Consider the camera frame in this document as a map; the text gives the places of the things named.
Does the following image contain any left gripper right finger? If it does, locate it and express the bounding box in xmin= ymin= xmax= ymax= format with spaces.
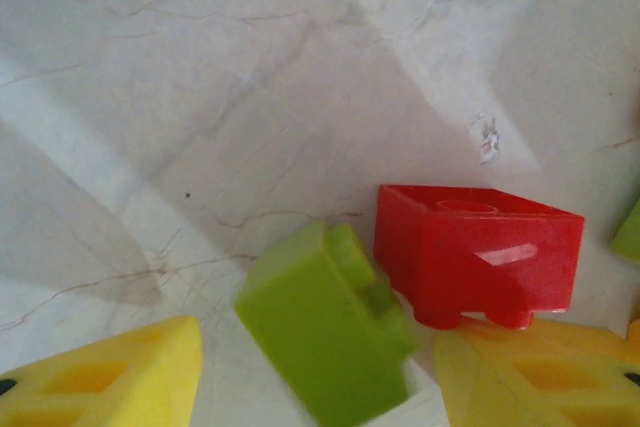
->
xmin=432 ymin=321 xmax=640 ymax=427

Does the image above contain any red lego brick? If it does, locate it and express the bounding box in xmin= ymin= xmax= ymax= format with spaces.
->
xmin=372 ymin=183 xmax=586 ymax=331

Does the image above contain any green lego brick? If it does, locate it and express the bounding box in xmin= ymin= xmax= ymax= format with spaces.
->
xmin=608 ymin=195 xmax=640 ymax=266
xmin=233 ymin=219 xmax=419 ymax=427

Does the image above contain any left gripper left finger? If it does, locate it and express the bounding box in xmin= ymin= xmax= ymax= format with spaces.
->
xmin=0 ymin=315 xmax=204 ymax=427

